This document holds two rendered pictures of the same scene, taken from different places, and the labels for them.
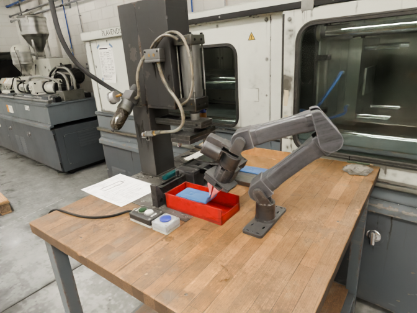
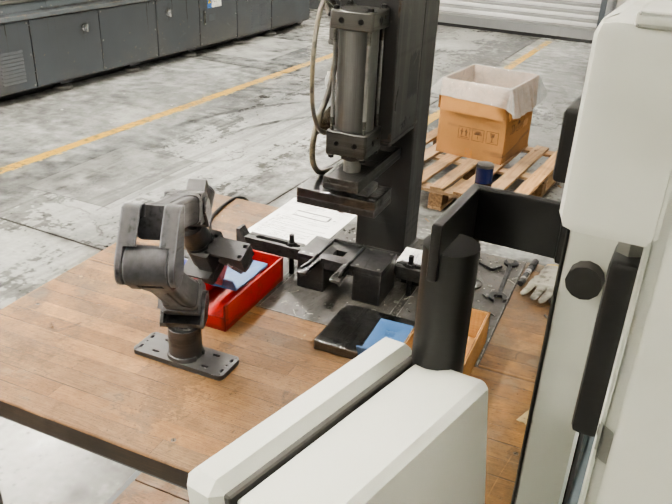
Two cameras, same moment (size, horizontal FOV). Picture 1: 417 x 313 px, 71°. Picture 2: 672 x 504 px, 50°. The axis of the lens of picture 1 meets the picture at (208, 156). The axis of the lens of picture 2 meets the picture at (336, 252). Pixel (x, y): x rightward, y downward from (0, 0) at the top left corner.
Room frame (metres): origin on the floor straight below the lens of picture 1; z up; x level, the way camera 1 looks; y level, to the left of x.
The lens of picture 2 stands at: (0.84, -1.35, 1.71)
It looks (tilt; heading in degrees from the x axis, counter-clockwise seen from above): 27 degrees down; 76
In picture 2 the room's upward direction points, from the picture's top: 3 degrees clockwise
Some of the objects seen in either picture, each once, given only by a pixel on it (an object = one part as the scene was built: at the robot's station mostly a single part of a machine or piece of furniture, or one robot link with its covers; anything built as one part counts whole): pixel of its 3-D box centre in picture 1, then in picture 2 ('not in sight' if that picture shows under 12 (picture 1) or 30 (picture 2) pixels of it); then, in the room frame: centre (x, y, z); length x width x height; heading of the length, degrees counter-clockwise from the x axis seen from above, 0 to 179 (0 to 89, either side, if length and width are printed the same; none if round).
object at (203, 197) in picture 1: (197, 192); (236, 269); (0.98, 0.05, 0.96); 0.15 x 0.07 x 0.03; 53
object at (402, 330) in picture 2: (257, 167); (385, 336); (1.24, -0.22, 0.93); 0.15 x 0.07 x 0.03; 55
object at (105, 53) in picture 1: (106, 63); not in sight; (2.71, 0.83, 1.41); 0.25 x 0.01 x 0.33; 49
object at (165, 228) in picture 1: (166, 226); not in sight; (0.86, 0.16, 0.90); 0.07 x 0.07 x 0.06; 53
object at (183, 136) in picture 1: (179, 108); (359, 141); (1.26, 0.11, 1.22); 0.26 x 0.18 x 0.30; 53
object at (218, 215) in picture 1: (201, 201); (232, 285); (0.97, 0.04, 0.93); 0.25 x 0.12 x 0.06; 53
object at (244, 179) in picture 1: (248, 176); (368, 335); (1.22, -0.17, 0.91); 0.17 x 0.16 x 0.02; 143
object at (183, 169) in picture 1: (198, 163); (347, 255); (1.23, 0.05, 0.98); 0.20 x 0.10 x 0.01; 143
